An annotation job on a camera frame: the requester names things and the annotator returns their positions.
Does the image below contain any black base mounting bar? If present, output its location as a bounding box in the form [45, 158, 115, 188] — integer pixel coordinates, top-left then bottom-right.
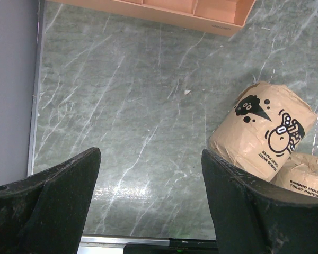
[123, 238, 219, 254]

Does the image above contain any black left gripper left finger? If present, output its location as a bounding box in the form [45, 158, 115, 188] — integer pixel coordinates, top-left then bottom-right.
[0, 147, 101, 253]

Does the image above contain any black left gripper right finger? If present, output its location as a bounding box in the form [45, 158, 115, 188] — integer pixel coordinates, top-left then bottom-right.
[201, 150, 318, 253]

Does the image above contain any orange plastic file organizer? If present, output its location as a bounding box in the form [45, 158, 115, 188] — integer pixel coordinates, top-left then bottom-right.
[56, 0, 255, 37]

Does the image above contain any kraft wrapped toilet paper roll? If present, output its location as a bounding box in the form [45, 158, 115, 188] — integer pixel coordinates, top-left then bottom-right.
[209, 81, 317, 182]
[271, 152, 318, 198]

